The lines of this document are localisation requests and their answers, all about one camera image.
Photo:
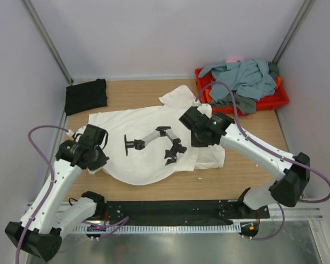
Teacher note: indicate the white t-shirt with print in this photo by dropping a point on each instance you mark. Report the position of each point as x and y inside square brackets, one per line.
[136, 157]

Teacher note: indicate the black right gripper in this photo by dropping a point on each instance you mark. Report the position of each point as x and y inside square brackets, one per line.
[196, 143]

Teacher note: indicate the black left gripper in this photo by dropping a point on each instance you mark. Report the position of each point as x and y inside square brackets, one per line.
[101, 161]

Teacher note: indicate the slotted grey cable duct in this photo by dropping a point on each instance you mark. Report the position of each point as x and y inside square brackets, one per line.
[132, 229]

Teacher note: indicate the dark grey t-shirt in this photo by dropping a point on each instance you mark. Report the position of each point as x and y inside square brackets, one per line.
[248, 105]

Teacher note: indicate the folded black t-shirt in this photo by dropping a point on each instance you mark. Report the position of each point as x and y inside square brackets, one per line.
[85, 96]

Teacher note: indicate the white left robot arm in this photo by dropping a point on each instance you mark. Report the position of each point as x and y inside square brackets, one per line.
[40, 230]

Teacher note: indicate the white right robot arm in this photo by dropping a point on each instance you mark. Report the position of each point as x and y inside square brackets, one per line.
[288, 170]

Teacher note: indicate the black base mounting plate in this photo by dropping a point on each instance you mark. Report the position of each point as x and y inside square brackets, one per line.
[180, 213]

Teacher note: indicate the blue-grey t-shirt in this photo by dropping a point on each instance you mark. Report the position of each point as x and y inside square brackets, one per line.
[247, 78]

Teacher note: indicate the red plastic bin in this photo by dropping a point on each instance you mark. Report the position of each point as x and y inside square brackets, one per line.
[268, 103]

